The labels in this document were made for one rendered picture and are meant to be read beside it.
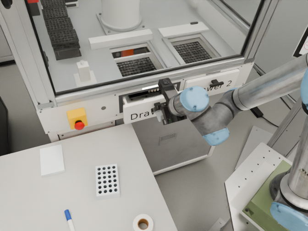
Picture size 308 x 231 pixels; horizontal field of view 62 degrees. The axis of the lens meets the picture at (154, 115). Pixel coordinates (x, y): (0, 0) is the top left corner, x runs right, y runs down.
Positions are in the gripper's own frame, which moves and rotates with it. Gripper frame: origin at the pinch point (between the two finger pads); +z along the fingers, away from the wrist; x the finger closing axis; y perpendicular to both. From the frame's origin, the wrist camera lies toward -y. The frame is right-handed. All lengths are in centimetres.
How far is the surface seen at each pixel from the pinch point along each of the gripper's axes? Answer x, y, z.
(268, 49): 161, -37, 104
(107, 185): -28.9, 23.1, -1.9
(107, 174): -27.7, 19.6, 0.6
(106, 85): -18.9, -14.4, 0.9
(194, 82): 20.8, -7.9, 4.9
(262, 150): 41, 30, -2
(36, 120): -63, -25, 129
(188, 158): 34, 35, 71
